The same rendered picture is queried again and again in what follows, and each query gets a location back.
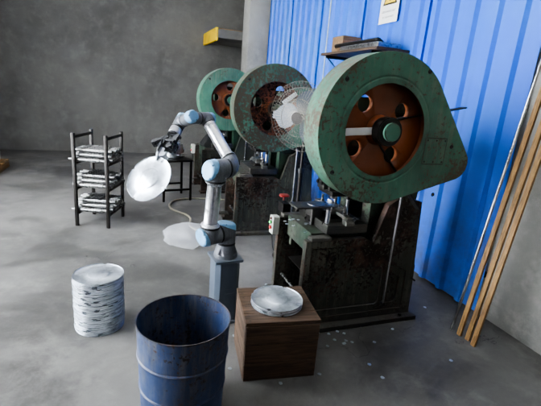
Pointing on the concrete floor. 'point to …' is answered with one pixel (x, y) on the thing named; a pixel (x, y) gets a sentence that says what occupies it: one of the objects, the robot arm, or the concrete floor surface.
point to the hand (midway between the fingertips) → (156, 159)
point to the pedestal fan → (284, 115)
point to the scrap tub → (182, 350)
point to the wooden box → (274, 340)
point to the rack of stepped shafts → (97, 177)
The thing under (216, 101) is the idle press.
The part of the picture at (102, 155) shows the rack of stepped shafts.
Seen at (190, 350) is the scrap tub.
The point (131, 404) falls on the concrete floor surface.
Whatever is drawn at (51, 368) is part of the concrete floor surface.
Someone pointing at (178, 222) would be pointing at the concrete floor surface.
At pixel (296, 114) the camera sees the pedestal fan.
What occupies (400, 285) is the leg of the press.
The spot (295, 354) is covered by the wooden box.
